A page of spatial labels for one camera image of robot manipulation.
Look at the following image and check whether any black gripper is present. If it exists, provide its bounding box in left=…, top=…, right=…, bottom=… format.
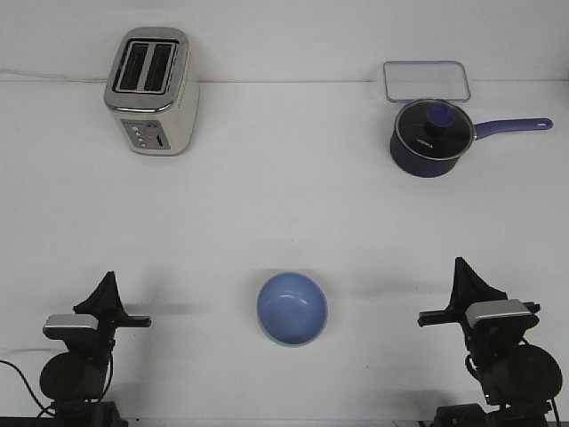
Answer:
left=64, top=271, right=150, bottom=351
left=417, top=257, right=541, bottom=356

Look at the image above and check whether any blue bowl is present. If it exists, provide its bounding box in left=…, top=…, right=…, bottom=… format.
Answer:
left=256, top=272, right=328, bottom=347

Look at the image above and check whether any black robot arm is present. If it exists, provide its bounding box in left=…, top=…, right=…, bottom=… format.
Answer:
left=417, top=257, right=563, bottom=426
left=40, top=271, right=151, bottom=426

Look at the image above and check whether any dark blue saucepan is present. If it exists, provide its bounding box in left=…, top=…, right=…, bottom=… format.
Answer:
left=389, top=117, right=553, bottom=178

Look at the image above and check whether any glass pot lid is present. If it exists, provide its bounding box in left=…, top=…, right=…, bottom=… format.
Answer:
left=395, top=99, right=475, bottom=160

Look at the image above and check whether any cream and chrome toaster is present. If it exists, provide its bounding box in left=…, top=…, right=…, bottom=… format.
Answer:
left=103, top=27, right=200, bottom=157

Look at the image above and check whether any clear rectangular container lid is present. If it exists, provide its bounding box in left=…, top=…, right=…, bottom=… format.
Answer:
left=382, top=60, right=471, bottom=102

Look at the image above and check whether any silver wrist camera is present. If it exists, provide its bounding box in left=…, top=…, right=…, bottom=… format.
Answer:
left=465, top=299, right=532, bottom=328
left=43, top=314, right=99, bottom=341

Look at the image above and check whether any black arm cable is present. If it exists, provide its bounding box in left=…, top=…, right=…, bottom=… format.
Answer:
left=0, top=359, right=57, bottom=419

